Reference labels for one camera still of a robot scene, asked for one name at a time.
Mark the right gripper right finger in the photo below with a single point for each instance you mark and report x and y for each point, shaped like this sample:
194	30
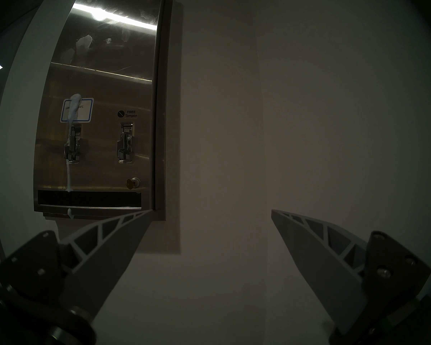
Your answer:
319	268

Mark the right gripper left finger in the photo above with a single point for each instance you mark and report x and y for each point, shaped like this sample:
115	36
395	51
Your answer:
104	261

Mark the dispenser key lock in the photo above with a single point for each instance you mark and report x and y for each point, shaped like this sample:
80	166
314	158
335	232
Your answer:
133	183

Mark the chrome dispenser lever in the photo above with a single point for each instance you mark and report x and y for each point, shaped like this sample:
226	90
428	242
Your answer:
75	146
125	143

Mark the white blue-bordered label sticker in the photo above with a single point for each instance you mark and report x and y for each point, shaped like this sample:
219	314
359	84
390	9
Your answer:
86	110

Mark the white foam streak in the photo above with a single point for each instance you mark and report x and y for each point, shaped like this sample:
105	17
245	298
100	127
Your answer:
74	107

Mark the stainless steel wall dispenser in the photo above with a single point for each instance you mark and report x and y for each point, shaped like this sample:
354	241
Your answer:
100	78

